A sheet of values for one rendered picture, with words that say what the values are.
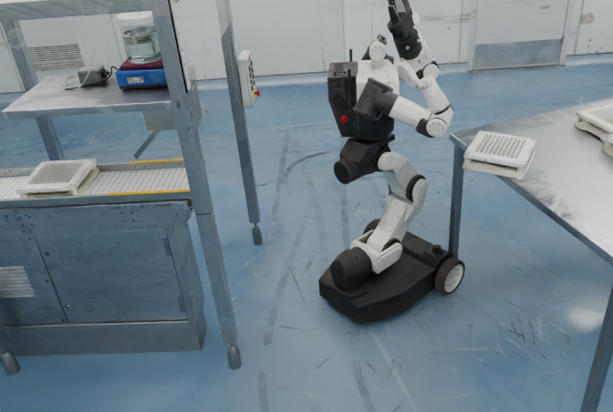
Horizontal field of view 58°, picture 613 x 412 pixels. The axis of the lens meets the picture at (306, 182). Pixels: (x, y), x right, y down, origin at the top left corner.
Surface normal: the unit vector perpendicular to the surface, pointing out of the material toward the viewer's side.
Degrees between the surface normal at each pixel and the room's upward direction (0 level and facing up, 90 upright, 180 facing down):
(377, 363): 0
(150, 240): 90
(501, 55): 90
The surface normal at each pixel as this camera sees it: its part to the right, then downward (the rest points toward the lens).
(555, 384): -0.08, -0.86
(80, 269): -0.04, 0.50
